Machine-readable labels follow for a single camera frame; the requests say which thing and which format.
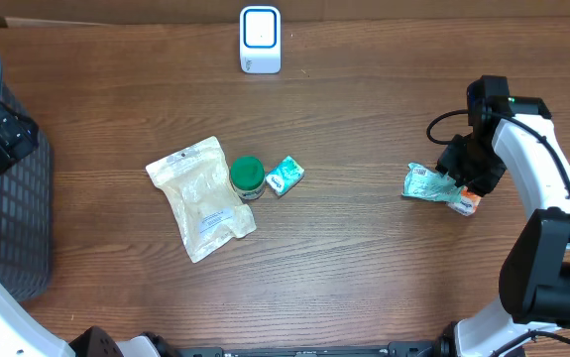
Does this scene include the beige nut snack bag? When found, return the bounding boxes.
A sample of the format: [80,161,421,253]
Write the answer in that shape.
[146,136,256,263]

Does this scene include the teal wet wipes pack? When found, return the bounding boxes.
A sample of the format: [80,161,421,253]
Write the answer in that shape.
[402,163,462,203]

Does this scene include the grey plastic mesh basket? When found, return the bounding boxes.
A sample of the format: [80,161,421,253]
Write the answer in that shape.
[0,60,54,301]

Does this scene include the small teal tissue pack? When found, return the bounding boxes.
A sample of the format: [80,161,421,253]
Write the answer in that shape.
[266,156,304,196]

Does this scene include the orange snack packet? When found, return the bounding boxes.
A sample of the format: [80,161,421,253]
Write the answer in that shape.
[447,187,482,216]

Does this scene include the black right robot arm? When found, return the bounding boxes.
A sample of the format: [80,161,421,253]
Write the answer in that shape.
[423,75,570,356]

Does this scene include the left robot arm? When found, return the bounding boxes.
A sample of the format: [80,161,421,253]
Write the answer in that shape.
[0,101,179,357]

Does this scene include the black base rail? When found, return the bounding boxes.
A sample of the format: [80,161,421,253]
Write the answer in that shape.
[176,340,457,357]

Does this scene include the green cap white bottle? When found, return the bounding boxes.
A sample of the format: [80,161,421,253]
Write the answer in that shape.
[230,156,266,200]

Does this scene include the brown cardboard backboard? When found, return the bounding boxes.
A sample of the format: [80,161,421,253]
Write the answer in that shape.
[0,0,570,27]

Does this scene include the white barcode scanner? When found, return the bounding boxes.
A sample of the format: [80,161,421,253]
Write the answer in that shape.
[239,5,282,74]

